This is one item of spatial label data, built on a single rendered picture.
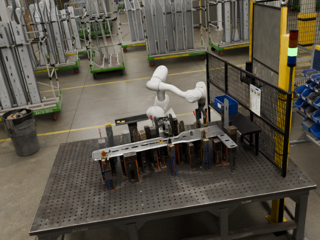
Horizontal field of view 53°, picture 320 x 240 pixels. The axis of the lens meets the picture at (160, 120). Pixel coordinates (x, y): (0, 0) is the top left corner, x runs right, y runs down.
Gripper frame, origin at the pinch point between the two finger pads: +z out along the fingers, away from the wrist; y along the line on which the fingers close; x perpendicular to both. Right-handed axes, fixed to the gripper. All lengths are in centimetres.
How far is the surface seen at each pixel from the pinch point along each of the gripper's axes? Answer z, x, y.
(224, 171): 44, 8, 34
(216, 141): 16.5, 6.6, 21.3
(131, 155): 12, -81, 20
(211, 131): 14.5, 9.4, 1.3
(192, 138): 14.6, -14.8, 7.5
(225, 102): -15.3, 26.5, 0.6
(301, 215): 81, 66, 81
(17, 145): 92, -244, -230
